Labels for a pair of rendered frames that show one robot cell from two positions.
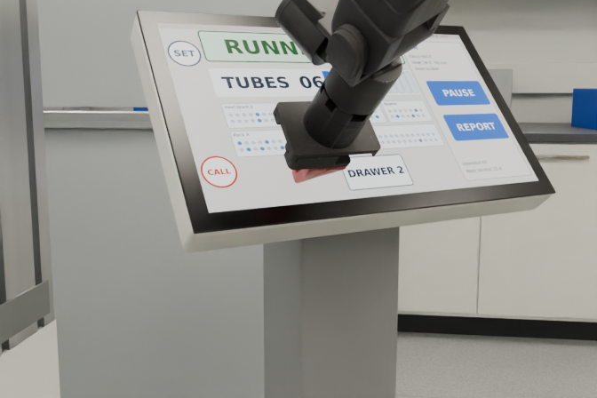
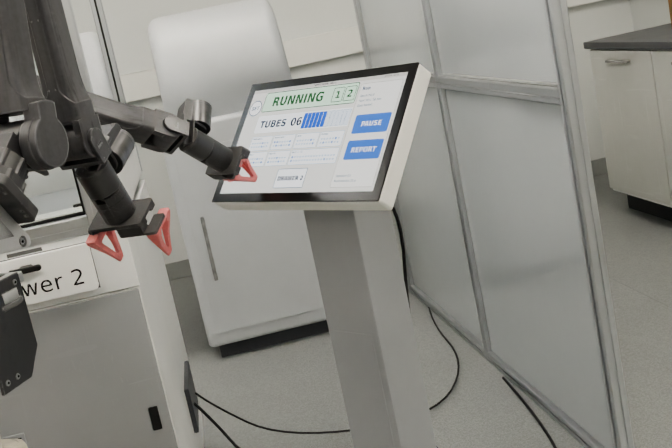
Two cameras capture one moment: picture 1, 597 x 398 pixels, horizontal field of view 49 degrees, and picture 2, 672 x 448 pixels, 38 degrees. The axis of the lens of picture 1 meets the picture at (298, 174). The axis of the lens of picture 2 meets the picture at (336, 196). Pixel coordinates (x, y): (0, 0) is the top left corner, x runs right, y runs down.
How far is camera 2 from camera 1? 2.13 m
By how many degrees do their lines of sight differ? 72
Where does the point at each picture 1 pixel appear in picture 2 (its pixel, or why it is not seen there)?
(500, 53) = not seen: outside the picture
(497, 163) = (356, 177)
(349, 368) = (342, 291)
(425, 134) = (329, 155)
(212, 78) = (257, 122)
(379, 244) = (343, 219)
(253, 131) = (255, 153)
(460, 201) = (317, 200)
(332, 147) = (217, 171)
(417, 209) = (297, 202)
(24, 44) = not seen: hidden behind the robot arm
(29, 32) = not seen: hidden behind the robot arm
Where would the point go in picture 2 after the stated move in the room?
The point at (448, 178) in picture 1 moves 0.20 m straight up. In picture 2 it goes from (321, 184) to (301, 90)
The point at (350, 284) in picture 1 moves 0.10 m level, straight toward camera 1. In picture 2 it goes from (332, 240) to (289, 251)
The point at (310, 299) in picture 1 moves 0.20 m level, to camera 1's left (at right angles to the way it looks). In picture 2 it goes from (314, 244) to (290, 231)
